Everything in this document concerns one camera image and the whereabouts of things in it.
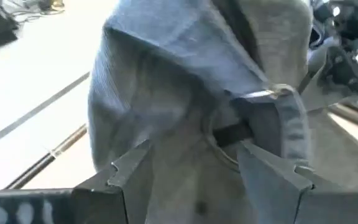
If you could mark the dark grey baseball cap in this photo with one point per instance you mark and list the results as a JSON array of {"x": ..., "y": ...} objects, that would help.
[{"x": 166, "y": 77}]

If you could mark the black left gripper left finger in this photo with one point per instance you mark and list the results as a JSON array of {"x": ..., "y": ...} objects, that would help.
[{"x": 98, "y": 202}]

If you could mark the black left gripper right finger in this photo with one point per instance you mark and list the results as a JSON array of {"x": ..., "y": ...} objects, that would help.
[{"x": 278, "y": 193}]

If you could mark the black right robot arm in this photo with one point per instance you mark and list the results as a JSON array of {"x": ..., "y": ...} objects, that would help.
[{"x": 350, "y": 21}]

